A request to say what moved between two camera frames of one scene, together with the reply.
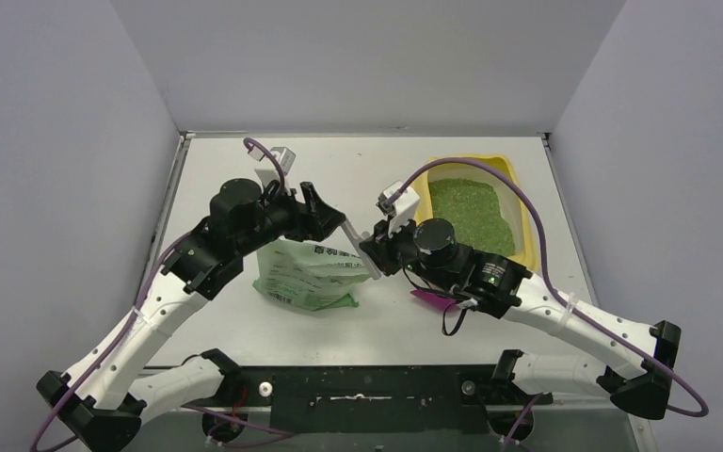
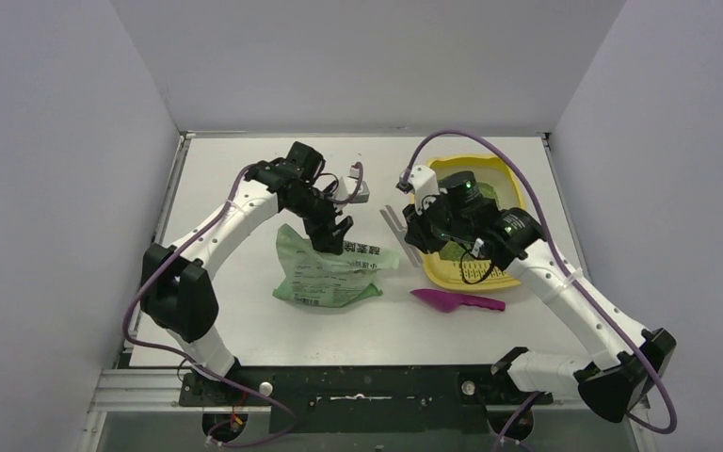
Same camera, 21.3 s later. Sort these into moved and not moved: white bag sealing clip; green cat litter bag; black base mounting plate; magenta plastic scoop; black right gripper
Moved: green cat litter bag; white bag sealing clip; black right gripper
Not moved: black base mounting plate; magenta plastic scoop
